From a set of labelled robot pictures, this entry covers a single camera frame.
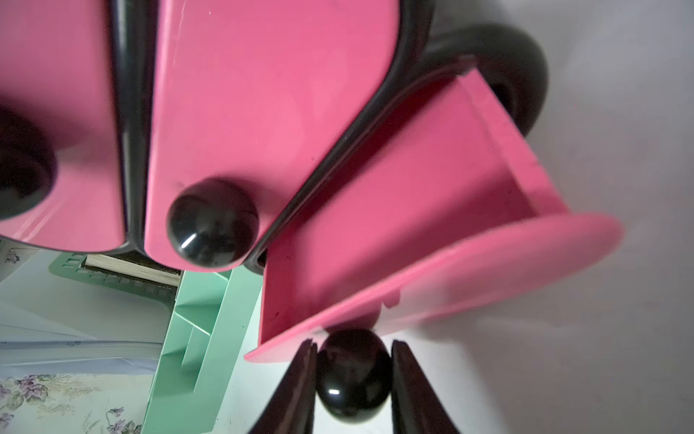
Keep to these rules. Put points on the green plastic file organizer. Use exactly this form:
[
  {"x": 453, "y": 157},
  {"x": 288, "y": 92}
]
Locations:
[{"x": 211, "y": 313}]

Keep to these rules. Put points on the pink top drawer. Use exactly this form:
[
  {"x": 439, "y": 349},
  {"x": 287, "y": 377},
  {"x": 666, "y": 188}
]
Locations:
[{"x": 56, "y": 72}]

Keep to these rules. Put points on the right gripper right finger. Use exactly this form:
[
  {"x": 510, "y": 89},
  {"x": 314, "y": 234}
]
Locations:
[{"x": 415, "y": 406}]

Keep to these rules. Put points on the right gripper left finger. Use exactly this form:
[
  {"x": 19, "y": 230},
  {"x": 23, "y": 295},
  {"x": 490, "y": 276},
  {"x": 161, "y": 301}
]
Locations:
[{"x": 291, "y": 407}]

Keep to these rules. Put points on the pink bottom drawer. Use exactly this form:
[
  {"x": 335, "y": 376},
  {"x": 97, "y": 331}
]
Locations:
[{"x": 446, "y": 209}]

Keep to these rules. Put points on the black pink drawer cabinet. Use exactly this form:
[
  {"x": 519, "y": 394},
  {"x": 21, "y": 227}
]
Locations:
[{"x": 214, "y": 225}]

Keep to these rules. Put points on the pink drawer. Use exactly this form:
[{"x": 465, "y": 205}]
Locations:
[
  {"x": 56, "y": 72},
  {"x": 446, "y": 209},
  {"x": 257, "y": 92}
]

